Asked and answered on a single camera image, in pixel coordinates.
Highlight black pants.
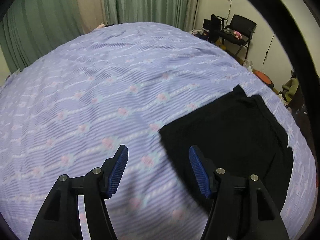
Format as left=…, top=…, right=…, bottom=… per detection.
left=159, top=84, right=294, bottom=218

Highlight green curtain left panel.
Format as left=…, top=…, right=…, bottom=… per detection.
left=1, top=0, right=84, bottom=73

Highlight green curtain panel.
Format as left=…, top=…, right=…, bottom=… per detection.
left=104, top=0, right=199, bottom=31
left=1, top=0, right=84, bottom=73

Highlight beige sheer curtain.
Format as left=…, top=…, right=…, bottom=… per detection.
left=77, top=0, right=107, bottom=33

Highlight black folding chair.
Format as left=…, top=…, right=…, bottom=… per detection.
left=219, top=14, right=257, bottom=60

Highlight green curtain right panel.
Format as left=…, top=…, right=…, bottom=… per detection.
left=104, top=0, right=199, bottom=31

